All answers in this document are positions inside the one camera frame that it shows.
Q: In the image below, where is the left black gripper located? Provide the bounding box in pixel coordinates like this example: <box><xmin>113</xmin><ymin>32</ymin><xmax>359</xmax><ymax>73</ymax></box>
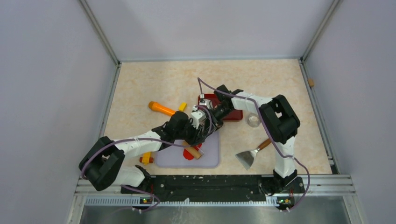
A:
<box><xmin>174</xmin><ymin>119</ymin><xmax>204</xmax><ymax>146</ymax></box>

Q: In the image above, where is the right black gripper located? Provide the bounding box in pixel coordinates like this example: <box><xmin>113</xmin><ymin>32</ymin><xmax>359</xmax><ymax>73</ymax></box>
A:
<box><xmin>204</xmin><ymin>105</ymin><xmax>233</xmax><ymax>138</ymax></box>

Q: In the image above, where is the wooden dough roller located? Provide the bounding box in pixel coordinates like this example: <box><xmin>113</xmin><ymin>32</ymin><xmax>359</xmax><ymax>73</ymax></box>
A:
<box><xmin>182</xmin><ymin>140</ymin><xmax>205</xmax><ymax>161</ymax></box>

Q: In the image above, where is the red dough lump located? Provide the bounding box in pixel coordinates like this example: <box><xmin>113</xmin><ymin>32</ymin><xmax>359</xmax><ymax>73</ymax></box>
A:
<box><xmin>182</xmin><ymin>142</ymin><xmax>203</xmax><ymax>161</ymax></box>

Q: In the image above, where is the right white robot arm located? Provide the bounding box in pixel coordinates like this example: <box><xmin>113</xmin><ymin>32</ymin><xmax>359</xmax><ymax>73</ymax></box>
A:
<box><xmin>214</xmin><ymin>85</ymin><xmax>300</xmax><ymax>192</ymax></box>

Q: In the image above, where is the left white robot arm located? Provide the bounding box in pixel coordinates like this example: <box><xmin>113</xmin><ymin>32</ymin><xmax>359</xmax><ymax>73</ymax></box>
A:
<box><xmin>79</xmin><ymin>110</ymin><xmax>222</xmax><ymax>191</ymax></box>

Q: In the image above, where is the dark red lacquer tray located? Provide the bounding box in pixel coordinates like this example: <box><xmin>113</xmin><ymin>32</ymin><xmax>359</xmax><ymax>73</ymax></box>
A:
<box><xmin>198</xmin><ymin>93</ymin><xmax>243</xmax><ymax>122</ymax></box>

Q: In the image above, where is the small yellow block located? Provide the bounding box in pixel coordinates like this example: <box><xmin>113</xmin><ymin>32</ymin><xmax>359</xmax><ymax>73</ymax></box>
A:
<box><xmin>178</xmin><ymin>102</ymin><xmax>187</xmax><ymax>112</ymax></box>

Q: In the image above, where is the lavender plastic tray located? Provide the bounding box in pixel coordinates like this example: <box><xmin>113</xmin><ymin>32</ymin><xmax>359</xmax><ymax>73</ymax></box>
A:
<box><xmin>154</xmin><ymin>131</ymin><xmax>220</xmax><ymax>168</ymax></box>

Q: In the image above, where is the orange plastic rolling pin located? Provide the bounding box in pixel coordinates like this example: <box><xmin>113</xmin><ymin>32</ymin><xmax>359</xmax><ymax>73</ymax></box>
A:
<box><xmin>148</xmin><ymin>101</ymin><xmax>176</xmax><ymax>116</ymax></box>

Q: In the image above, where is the yellow toy car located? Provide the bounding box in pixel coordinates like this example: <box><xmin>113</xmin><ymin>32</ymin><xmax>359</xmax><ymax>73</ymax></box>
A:
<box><xmin>139</xmin><ymin>152</ymin><xmax>154</xmax><ymax>165</ymax></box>

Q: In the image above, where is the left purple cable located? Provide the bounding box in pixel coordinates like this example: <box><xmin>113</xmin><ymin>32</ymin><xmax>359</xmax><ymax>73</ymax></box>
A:
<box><xmin>80</xmin><ymin>104</ymin><xmax>214</xmax><ymax>213</ymax></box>

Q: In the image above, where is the purple cable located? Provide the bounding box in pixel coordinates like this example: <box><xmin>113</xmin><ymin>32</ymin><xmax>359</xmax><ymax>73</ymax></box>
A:
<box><xmin>80</xmin><ymin>104</ymin><xmax>214</xmax><ymax>213</ymax></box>
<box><xmin>197</xmin><ymin>77</ymin><xmax>311</xmax><ymax>212</ymax></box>

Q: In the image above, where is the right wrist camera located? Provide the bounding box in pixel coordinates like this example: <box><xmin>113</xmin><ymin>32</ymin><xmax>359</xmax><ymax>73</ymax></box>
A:
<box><xmin>198</xmin><ymin>94</ymin><xmax>214</xmax><ymax>110</ymax></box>

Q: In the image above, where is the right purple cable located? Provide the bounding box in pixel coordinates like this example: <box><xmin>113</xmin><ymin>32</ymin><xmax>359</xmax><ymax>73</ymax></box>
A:
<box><xmin>197</xmin><ymin>77</ymin><xmax>311</xmax><ymax>212</ymax></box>

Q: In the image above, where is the metal ring cutter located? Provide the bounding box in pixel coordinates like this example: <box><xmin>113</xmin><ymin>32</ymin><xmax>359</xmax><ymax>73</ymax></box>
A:
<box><xmin>247</xmin><ymin>113</ymin><xmax>261</xmax><ymax>128</ymax></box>

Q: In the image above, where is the metal scraper wooden handle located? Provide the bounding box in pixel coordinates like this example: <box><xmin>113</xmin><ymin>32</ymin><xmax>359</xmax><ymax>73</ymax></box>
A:
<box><xmin>235</xmin><ymin>139</ymin><xmax>271</xmax><ymax>170</ymax></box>

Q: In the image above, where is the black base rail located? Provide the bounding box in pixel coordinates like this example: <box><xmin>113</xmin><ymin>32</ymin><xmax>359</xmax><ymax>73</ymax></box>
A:
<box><xmin>138</xmin><ymin>175</ymin><xmax>305</xmax><ymax>202</ymax></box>

